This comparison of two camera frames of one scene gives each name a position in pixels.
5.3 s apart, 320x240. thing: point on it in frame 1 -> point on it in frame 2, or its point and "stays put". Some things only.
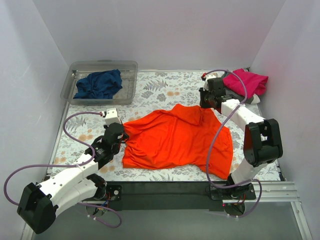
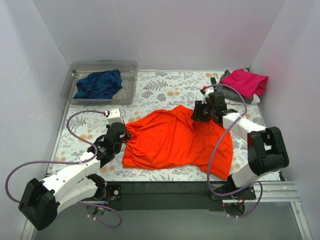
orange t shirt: [182, 138] stays put
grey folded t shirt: [247, 100] stays put
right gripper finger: [205, 98] -> [202, 112]
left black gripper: [122, 136] stays put
